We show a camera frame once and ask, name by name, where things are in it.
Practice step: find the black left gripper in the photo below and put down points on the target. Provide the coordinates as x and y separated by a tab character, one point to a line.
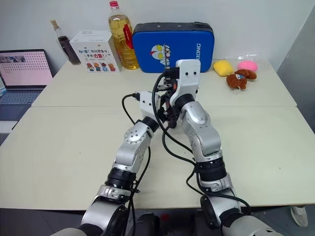
167	117

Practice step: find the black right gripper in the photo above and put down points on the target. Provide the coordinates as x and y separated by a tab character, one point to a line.
166	86

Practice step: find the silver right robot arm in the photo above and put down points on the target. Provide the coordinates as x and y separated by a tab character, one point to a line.
197	120

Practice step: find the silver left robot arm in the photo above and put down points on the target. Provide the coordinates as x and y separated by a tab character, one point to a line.
134	137

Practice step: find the blue cartoon hard case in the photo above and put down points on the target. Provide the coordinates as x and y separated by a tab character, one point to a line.
172	46

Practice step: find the yellow plush toy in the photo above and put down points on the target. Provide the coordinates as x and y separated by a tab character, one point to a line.
222	67

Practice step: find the large yellow oil bottle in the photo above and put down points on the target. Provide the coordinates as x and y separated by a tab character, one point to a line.
124	37

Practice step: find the brown plush bear toy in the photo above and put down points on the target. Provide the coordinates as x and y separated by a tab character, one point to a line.
240	79

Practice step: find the white printed cardboard box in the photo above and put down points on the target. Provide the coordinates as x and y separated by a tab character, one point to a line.
94	52

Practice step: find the pink plush ball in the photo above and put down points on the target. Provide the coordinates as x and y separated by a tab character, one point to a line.
248	65

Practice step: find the clear plastic bag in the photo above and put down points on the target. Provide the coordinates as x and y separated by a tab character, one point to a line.
249	57

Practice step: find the glass bottle with dark liquid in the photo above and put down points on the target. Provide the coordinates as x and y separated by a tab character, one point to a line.
69	46

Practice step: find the open grey laptop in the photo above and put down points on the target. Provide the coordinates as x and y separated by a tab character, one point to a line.
22	73

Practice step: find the white shoe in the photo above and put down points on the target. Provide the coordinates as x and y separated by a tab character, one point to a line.
299	216

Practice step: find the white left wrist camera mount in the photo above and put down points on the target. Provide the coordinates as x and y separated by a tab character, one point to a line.
147	103

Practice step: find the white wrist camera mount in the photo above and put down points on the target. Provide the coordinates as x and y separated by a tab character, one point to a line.
147	103
188	71

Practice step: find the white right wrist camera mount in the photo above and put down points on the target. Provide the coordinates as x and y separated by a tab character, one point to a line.
188	71

